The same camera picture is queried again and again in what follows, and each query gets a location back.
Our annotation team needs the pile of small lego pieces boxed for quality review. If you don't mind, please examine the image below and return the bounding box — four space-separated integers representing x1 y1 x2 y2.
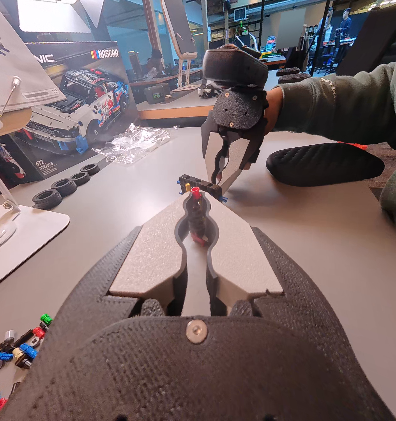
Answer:
0 313 53 414

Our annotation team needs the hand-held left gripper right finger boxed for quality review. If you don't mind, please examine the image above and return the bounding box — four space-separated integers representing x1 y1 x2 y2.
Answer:
201 193 284 315

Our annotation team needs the black lego frame assembly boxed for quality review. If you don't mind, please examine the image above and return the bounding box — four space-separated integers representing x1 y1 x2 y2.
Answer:
177 174 229 247

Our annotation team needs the spare hand-held gripper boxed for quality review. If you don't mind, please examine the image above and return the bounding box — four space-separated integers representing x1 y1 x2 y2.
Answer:
198 83 220 99

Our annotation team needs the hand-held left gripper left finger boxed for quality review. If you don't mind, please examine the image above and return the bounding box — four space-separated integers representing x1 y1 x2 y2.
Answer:
109 193 191 315

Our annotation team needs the person's right forearm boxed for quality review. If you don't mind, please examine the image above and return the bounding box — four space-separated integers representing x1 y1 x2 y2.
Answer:
273 54 396 149

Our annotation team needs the tall white book stand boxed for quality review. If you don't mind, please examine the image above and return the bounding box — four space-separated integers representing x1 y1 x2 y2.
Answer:
159 0 202 93

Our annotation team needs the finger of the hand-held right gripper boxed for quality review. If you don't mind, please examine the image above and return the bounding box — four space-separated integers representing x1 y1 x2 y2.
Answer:
205 132 227 185
216 138 252 195

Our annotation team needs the dark device with green lights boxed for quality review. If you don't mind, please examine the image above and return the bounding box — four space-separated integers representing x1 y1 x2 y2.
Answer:
143 83 171 105

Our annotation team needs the clear plastic bag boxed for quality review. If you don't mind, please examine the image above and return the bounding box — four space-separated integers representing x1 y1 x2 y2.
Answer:
91 123 179 166

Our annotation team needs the lego set box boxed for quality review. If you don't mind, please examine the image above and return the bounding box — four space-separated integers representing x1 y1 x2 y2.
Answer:
0 41 140 198

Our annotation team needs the grey top wooden table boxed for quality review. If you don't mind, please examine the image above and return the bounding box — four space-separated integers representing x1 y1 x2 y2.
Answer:
135 54 288 120

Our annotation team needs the person's right hand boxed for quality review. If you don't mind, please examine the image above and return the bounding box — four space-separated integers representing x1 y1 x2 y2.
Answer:
243 87 284 171

